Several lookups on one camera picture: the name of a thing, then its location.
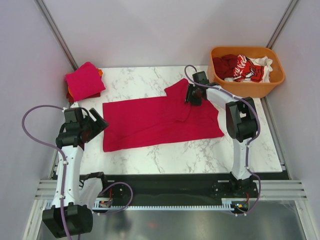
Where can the grey slotted cable duct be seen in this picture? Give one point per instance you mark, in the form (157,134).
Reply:
(103,205)

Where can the folded pink t shirt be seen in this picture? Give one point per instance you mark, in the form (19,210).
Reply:
(85,77)

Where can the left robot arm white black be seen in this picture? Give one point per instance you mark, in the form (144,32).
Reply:
(70,213)

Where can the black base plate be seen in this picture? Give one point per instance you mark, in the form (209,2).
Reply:
(174,190)

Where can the left aluminium frame post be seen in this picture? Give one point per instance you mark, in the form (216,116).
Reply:
(56,32)

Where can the dark red crumpled t shirt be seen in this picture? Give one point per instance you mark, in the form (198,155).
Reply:
(224,66)

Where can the red white printed t shirt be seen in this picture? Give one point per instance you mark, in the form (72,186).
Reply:
(251,70)

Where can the aluminium rail profile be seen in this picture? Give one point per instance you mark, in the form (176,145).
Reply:
(270,189)

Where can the aluminium frame post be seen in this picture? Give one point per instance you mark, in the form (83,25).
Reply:
(282,23)
(56,32)

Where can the folded dark red t shirt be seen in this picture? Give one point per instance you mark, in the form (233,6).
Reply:
(81,94)

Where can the folded orange t shirt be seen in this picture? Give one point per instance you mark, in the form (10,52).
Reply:
(100,72)

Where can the orange plastic basket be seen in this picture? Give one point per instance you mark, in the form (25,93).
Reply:
(247,89)

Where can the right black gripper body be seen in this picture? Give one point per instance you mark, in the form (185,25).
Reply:
(197,100)

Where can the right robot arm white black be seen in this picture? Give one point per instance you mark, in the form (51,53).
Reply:
(242,122)

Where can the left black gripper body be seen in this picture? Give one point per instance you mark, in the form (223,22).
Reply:
(87,125)

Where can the right aluminium frame post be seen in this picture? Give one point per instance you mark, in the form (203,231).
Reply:
(282,23)

